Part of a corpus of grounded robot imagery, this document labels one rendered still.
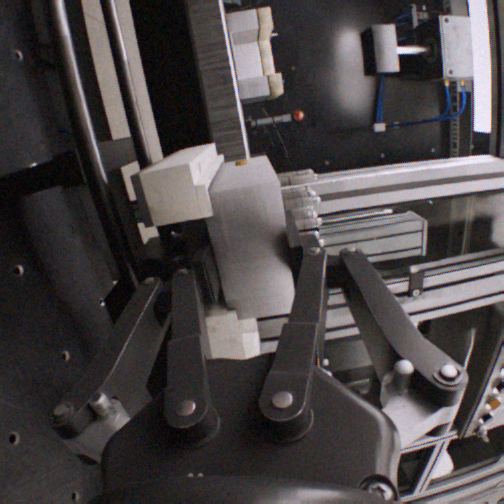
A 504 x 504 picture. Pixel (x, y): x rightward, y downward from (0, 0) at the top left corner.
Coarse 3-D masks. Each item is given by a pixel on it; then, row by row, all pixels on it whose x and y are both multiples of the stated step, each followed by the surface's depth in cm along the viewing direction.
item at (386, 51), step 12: (360, 36) 49; (372, 36) 45; (384, 36) 44; (372, 48) 50; (384, 48) 45; (396, 48) 45; (408, 48) 47; (420, 48) 47; (432, 48) 46; (372, 60) 51; (384, 60) 46; (396, 60) 46; (372, 72) 49; (384, 72) 47
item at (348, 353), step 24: (456, 312) 50; (480, 312) 50; (360, 336) 51; (432, 336) 52; (456, 336) 52; (480, 336) 53; (336, 360) 54; (360, 360) 54; (456, 360) 55; (360, 384) 57; (408, 456) 108; (456, 456) 75; (480, 456) 78; (408, 480) 99; (432, 480) 82
